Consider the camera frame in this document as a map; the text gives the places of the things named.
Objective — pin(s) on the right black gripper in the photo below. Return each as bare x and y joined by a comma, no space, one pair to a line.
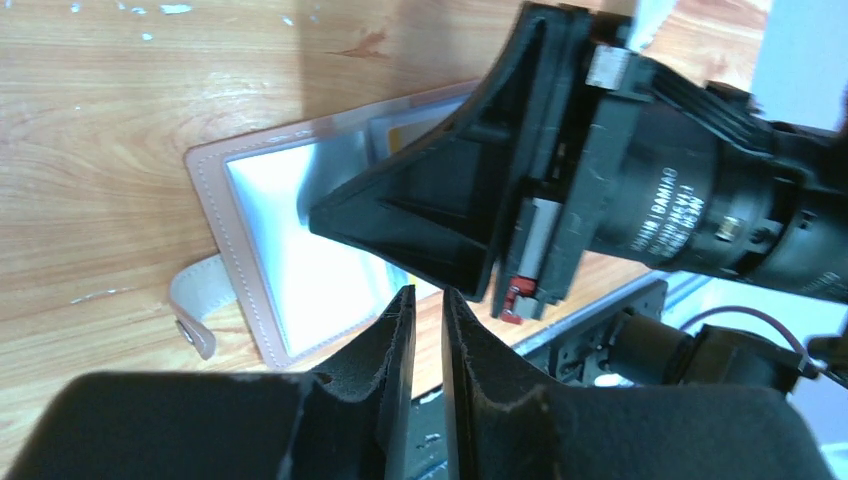
621,155

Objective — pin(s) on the pink leather card holder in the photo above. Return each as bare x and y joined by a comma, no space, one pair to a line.
297,291

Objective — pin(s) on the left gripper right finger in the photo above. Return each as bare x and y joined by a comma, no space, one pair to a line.
509,420

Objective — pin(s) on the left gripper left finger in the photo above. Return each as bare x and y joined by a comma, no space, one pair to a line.
345,418

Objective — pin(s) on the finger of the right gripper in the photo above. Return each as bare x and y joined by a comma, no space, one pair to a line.
442,207

